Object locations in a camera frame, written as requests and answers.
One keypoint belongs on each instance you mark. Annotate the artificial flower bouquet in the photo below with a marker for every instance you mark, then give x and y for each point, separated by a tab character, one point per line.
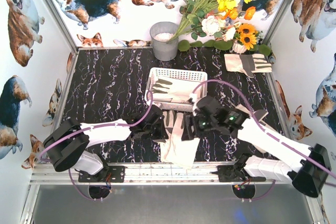
218	23

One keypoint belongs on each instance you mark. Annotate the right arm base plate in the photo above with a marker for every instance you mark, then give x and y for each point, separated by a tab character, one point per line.
229	173

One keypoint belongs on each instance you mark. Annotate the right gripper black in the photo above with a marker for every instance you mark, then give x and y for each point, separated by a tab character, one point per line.
189	126

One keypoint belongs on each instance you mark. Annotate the right edge work glove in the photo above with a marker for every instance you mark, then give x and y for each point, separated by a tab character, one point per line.
259	114

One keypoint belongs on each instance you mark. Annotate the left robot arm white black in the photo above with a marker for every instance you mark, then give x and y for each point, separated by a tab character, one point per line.
66	146

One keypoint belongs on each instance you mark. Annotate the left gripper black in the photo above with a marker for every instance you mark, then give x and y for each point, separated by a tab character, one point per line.
159	126

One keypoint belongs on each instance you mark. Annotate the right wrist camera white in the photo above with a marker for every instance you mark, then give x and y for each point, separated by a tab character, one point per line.
193	98

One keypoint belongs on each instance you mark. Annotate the grey metal bucket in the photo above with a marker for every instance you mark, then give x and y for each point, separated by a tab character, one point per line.
164	42

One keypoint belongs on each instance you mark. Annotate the white plastic storage basket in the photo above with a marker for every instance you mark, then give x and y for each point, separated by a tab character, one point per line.
190	75

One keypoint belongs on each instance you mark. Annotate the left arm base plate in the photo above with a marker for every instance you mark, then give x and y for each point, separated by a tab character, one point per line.
113	174

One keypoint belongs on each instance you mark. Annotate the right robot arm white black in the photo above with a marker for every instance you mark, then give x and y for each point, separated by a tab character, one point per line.
306	168

